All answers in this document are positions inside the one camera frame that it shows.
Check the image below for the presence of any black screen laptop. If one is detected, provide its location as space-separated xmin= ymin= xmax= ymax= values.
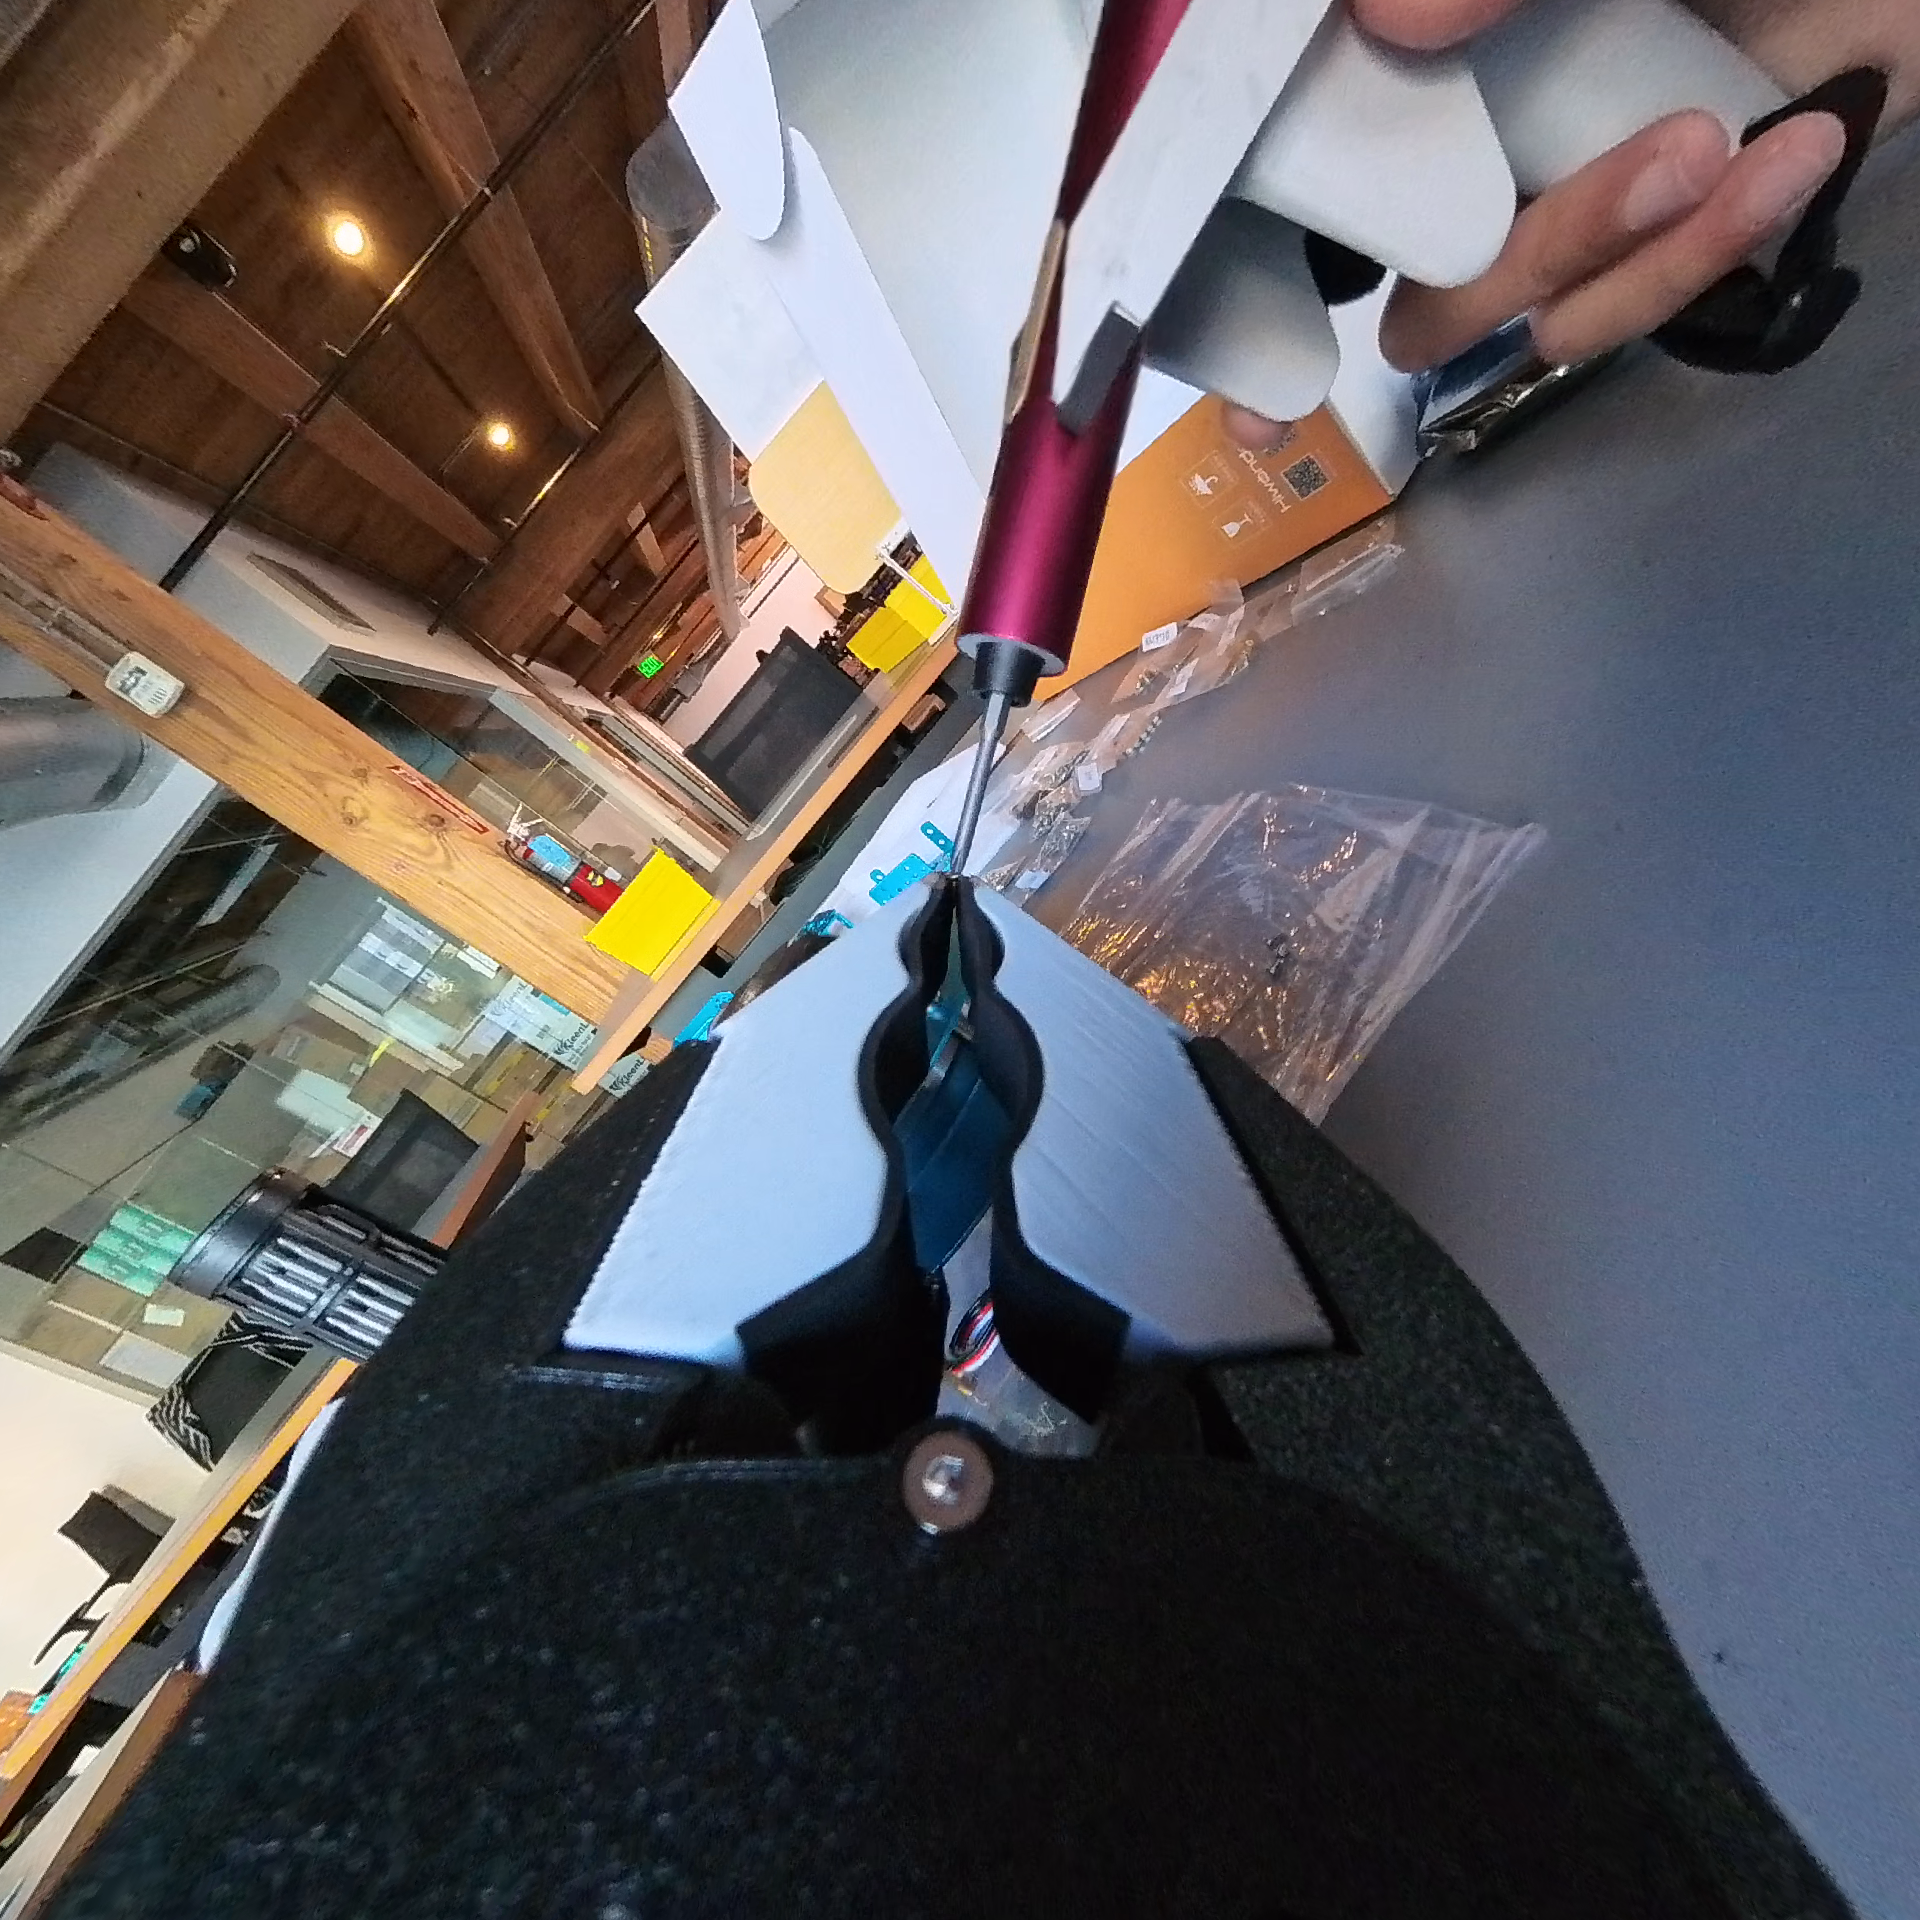
xmin=683 ymin=630 xmax=876 ymax=823

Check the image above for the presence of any person's right hand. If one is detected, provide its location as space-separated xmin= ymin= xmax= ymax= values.
xmin=1377 ymin=112 xmax=1851 ymax=374

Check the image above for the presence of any light blue metal bracket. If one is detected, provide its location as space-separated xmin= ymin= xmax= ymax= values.
xmin=874 ymin=823 xmax=962 ymax=912

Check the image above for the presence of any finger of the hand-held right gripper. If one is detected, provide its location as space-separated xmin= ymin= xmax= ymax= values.
xmin=1201 ymin=198 xmax=1344 ymax=430
xmin=1055 ymin=0 xmax=1335 ymax=427

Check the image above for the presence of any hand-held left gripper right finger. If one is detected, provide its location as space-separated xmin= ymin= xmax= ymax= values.
xmin=954 ymin=878 xmax=1341 ymax=1420

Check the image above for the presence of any magenta electric screwdriver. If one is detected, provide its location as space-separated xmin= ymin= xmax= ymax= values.
xmin=936 ymin=0 xmax=1207 ymax=889

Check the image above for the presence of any wooden table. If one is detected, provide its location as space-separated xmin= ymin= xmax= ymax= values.
xmin=600 ymin=645 xmax=962 ymax=1086

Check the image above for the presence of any blue round metal base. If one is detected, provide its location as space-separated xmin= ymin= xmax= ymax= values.
xmin=894 ymin=901 xmax=1038 ymax=1293

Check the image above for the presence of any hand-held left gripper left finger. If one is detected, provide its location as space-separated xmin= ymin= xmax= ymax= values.
xmin=559 ymin=882 xmax=962 ymax=1453

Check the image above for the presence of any red fire extinguisher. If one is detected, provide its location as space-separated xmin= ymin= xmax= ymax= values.
xmin=506 ymin=836 xmax=626 ymax=912

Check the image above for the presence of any crumpled clear plastic bag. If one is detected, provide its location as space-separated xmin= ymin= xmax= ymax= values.
xmin=1416 ymin=348 xmax=1630 ymax=460

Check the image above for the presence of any large clear plastic bag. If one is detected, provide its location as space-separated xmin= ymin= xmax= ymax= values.
xmin=1035 ymin=786 xmax=1548 ymax=1124

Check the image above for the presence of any silver ventilation duct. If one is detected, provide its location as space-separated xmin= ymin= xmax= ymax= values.
xmin=664 ymin=357 xmax=757 ymax=645

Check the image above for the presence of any pile of small screw bags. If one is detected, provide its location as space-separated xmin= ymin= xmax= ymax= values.
xmin=1020 ymin=536 xmax=1409 ymax=903

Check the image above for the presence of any grey desk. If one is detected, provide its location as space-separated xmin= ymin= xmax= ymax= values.
xmin=960 ymin=91 xmax=1920 ymax=1920

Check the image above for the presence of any yellow panel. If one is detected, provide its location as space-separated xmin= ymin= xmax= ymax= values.
xmin=745 ymin=382 xmax=906 ymax=595

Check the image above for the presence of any black ribbed cylinder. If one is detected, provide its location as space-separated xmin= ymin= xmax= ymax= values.
xmin=168 ymin=1166 xmax=453 ymax=1361

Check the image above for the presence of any yellow box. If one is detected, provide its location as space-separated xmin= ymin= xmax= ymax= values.
xmin=583 ymin=846 xmax=719 ymax=980

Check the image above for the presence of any orange and white cardboard box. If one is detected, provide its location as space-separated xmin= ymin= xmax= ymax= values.
xmin=631 ymin=0 xmax=1420 ymax=684

